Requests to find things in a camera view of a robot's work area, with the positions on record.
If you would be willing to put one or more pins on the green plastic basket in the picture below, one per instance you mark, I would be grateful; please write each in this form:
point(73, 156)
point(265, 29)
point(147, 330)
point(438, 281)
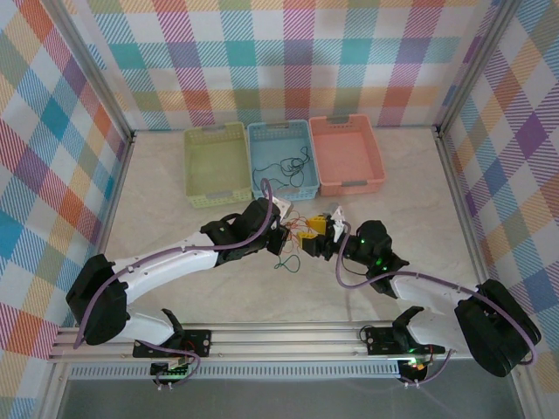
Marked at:
point(214, 166)

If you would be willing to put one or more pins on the right controller board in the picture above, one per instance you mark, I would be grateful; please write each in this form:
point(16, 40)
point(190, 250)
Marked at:
point(415, 366)

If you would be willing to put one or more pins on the aluminium frame post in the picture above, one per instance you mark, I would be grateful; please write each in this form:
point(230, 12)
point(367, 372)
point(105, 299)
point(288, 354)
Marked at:
point(476, 70)
point(94, 72)

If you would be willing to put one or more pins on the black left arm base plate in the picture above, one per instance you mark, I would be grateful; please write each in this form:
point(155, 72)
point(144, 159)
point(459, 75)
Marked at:
point(198, 342)

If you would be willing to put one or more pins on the left controller board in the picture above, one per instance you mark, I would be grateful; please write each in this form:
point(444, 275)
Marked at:
point(172, 371)

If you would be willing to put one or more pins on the pink plastic basket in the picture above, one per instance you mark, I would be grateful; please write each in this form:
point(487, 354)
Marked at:
point(345, 153)

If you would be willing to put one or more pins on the blue plastic basket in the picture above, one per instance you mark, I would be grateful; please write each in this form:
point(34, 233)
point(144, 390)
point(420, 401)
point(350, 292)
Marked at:
point(275, 144)

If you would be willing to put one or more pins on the aluminium mounting rail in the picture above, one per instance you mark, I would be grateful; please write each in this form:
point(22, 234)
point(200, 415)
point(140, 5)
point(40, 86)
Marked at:
point(284, 340)

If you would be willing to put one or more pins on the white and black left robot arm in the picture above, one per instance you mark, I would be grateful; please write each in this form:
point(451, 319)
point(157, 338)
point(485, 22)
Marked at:
point(174, 262)

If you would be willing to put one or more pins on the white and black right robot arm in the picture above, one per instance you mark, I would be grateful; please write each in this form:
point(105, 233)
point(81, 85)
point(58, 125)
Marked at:
point(428, 294)

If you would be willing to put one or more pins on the aluminium side rail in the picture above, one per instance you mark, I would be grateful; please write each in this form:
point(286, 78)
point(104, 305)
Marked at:
point(456, 192)
point(118, 209)

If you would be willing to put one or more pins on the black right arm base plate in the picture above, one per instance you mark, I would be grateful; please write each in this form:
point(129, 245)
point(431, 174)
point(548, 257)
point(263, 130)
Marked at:
point(380, 340)

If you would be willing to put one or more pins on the controller board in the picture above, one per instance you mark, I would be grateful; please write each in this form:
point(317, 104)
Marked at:
point(415, 366)
point(172, 371)

